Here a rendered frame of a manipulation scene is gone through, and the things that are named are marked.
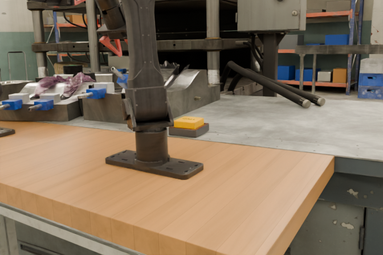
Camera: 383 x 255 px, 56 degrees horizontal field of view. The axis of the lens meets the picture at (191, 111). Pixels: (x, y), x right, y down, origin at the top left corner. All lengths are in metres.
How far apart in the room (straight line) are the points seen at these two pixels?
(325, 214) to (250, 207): 0.40
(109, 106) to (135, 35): 0.46
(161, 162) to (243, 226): 0.25
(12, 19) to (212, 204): 8.63
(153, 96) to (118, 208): 0.23
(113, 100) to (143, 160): 0.43
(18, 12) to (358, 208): 8.66
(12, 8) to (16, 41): 0.69
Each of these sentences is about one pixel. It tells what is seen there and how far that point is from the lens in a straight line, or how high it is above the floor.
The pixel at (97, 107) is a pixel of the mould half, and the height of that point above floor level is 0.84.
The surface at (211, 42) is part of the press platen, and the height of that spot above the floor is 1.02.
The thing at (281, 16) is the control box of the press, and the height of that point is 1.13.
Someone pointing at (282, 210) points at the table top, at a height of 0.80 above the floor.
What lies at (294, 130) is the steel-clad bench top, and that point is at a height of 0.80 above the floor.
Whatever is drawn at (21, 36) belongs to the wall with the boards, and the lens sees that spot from 9.11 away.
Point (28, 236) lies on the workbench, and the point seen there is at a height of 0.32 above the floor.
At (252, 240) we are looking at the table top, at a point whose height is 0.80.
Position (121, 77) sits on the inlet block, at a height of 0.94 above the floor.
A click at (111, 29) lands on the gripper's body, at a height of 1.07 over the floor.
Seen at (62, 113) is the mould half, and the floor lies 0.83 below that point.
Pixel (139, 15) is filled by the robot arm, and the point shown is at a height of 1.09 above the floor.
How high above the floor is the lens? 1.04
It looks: 11 degrees down
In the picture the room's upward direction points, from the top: 1 degrees counter-clockwise
